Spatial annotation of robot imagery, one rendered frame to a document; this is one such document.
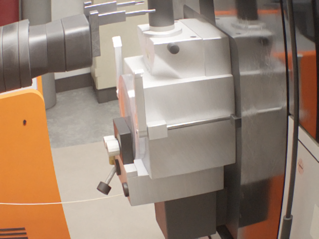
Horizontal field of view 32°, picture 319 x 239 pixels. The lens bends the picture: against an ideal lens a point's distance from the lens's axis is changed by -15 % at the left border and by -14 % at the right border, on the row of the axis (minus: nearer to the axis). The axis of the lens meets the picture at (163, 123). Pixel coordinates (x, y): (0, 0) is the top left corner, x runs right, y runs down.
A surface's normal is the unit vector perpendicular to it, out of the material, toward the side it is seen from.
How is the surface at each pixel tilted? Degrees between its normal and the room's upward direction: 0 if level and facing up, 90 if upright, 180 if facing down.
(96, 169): 0
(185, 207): 90
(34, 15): 90
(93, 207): 0
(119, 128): 0
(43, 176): 90
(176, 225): 90
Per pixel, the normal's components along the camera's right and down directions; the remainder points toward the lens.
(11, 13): 0.69, 0.25
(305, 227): -0.97, 0.15
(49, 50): -0.11, 0.41
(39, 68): 0.40, 0.52
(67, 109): -0.07, -0.91
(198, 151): 0.24, 0.38
